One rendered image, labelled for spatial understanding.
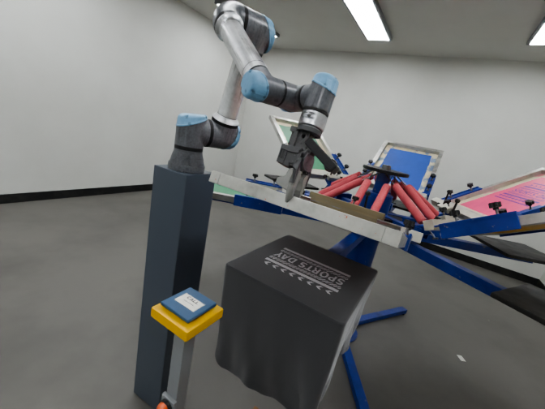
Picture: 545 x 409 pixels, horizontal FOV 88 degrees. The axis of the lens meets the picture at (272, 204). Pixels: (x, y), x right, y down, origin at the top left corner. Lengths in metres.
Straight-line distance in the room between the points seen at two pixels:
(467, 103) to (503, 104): 0.44
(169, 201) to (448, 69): 4.97
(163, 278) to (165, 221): 0.26
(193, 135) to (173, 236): 0.42
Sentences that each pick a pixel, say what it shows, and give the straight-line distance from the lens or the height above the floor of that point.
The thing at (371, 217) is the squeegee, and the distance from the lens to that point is 1.31.
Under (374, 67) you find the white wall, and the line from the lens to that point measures 5.74.
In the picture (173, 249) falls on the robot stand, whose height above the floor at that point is 0.88.
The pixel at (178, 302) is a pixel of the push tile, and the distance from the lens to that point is 0.80.
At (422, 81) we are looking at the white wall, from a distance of 5.55.
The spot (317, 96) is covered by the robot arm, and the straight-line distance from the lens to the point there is 0.82.
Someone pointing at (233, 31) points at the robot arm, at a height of 1.69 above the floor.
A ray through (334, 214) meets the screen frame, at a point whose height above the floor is 1.26.
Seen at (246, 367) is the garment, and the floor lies 0.60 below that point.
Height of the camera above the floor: 1.44
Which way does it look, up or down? 15 degrees down
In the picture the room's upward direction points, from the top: 12 degrees clockwise
